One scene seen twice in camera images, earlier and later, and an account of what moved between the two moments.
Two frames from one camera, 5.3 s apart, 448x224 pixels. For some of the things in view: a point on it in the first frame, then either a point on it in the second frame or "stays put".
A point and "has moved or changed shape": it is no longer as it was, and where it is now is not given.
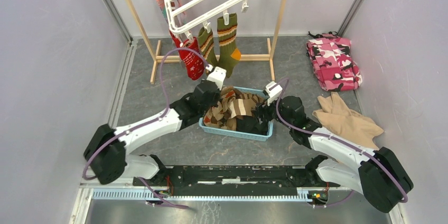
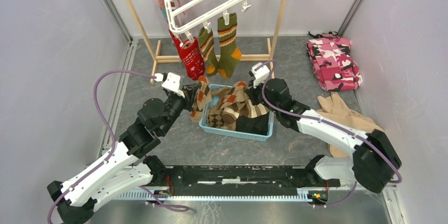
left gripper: (217, 95) -> (187, 93)
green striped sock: (229, 55) stays put
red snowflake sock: (193, 60) stays put
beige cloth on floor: (336, 118) stays put
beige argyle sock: (243, 104) has moved or changed shape
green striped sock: (206, 43) stays put
